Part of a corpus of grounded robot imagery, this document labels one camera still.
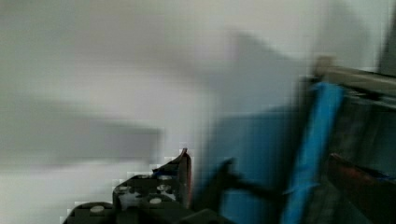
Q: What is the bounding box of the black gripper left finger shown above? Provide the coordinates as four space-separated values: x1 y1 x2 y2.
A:
112 147 191 209

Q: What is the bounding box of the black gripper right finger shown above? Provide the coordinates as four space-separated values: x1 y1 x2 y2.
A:
327 153 396 224

